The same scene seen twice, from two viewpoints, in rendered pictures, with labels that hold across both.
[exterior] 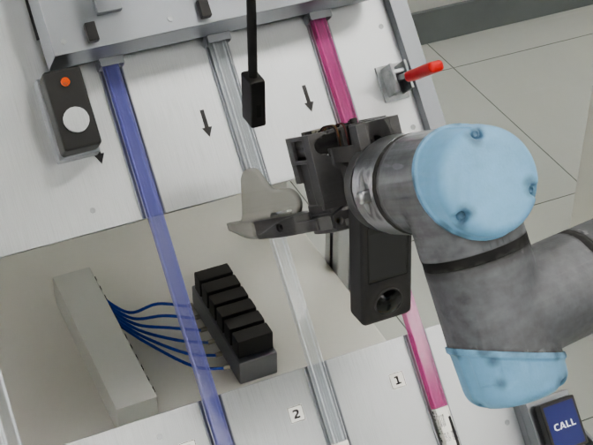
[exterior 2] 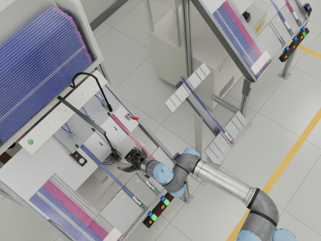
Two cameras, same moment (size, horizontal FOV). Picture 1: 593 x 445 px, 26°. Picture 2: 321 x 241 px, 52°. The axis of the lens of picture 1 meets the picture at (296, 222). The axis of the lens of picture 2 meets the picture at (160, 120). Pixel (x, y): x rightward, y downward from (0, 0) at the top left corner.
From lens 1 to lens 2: 0.82 m
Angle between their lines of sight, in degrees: 24
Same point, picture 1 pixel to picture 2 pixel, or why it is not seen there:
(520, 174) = (170, 171)
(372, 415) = not seen: hidden behind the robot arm
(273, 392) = (133, 180)
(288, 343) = (122, 149)
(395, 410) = not seen: hidden behind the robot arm
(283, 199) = (126, 165)
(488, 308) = (172, 188)
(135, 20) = (82, 138)
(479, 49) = (115, 18)
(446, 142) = (158, 173)
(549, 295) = (179, 180)
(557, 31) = (131, 5)
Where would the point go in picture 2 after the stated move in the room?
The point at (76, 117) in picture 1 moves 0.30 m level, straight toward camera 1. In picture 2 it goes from (81, 160) to (114, 209)
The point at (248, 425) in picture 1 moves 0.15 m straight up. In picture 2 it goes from (131, 187) to (125, 178)
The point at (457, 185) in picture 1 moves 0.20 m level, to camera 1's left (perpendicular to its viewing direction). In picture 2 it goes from (162, 179) to (117, 202)
